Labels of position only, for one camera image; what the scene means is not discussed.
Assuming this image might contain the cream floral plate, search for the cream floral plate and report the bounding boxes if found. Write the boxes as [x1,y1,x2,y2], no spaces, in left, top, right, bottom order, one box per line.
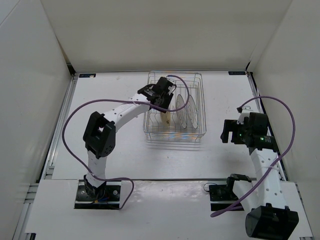
[160,111,171,128]

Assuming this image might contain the wire dish rack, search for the wire dish rack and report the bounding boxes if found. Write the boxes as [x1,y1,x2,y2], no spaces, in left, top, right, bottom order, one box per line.
[143,71,207,142]

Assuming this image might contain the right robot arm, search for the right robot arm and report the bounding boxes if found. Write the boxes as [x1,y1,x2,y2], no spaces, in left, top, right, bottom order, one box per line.
[220,110,299,240]

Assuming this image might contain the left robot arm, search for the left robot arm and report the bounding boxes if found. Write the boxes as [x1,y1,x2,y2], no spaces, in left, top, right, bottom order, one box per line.
[83,77,176,200]

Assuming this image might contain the white plate middle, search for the white plate middle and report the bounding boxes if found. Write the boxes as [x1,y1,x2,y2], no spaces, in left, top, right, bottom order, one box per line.
[176,94,187,129]

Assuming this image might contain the white plate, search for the white plate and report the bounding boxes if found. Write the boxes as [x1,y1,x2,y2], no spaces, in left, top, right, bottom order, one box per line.
[186,95,198,129]
[176,94,187,129]

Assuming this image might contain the white plate right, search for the white plate right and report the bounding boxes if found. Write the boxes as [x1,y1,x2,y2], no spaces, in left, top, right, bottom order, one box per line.
[186,95,198,129]

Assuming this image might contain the right corner label sticker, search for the right corner label sticker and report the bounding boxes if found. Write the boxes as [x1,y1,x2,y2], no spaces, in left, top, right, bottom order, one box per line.
[228,71,246,76]

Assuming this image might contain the corner label sticker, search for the corner label sticker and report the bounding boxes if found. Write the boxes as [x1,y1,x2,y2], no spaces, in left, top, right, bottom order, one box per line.
[228,71,246,76]
[78,73,96,78]

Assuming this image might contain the left corner label sticker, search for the left corner label sticker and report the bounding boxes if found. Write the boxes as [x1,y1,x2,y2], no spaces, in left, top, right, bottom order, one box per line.
[78,73,96,78]

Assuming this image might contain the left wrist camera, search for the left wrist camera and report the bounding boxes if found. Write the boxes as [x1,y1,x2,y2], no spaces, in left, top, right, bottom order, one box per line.
[165,75,177,92]

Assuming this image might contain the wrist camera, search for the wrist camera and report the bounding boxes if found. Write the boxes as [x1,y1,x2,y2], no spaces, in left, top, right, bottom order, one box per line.
[165,75,177,92]
[237,105,254,125]

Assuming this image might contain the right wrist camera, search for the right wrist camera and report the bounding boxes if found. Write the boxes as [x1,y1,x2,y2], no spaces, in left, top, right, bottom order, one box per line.
[237,105,254,125]

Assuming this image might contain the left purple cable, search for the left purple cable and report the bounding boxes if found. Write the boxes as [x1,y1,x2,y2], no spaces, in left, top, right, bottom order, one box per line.
[61,73,191,210]

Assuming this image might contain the purple cable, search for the purple cable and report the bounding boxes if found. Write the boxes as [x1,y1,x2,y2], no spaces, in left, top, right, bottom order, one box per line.
[61,73,191,210]
[210,95,296,218]

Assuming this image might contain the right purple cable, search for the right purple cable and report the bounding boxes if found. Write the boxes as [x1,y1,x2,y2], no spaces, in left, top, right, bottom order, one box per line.
[210,95,296,218]

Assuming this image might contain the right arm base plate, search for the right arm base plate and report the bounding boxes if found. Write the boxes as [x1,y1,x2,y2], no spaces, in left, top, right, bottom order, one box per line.
[203,173,252,212]

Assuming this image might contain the right aluminium frame rail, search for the right aluminium frame rail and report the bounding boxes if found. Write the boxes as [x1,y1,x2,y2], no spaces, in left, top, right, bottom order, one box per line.
[246,71,315,240]

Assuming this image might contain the aluminium frame rail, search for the aluminium frame rail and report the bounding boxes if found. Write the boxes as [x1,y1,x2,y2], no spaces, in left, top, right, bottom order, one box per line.
[246,71,315,240]
[12,73,78,240]

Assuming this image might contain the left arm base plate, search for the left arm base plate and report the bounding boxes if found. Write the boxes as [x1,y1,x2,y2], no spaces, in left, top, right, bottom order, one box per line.
[74,180,121,210]

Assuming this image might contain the left aluminium frame rail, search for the left aluminium frame rail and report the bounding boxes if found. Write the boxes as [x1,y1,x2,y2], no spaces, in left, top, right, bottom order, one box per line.
[12,73,78,240]

